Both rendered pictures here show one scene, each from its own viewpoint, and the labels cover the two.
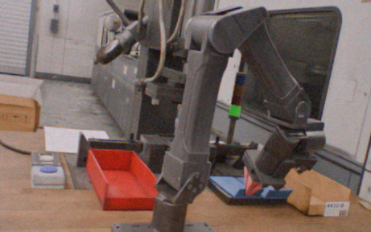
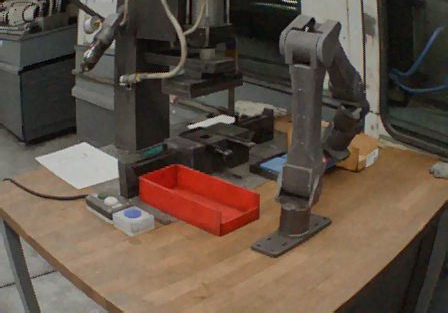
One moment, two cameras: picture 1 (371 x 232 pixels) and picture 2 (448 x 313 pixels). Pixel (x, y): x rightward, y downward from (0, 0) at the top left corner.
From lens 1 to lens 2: 0.63 m
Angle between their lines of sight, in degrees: 25
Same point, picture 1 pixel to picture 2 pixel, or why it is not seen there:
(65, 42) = not seen: outside the picture
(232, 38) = (330, 52)
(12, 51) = not seen: outside the picture
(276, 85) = (346, 75)
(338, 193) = (368, 143)
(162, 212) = (296, 218)
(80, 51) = not seen: outside the picture
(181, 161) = (309, 170)
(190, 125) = (310, 135)
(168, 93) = (200, 87)
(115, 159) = (163, 178)
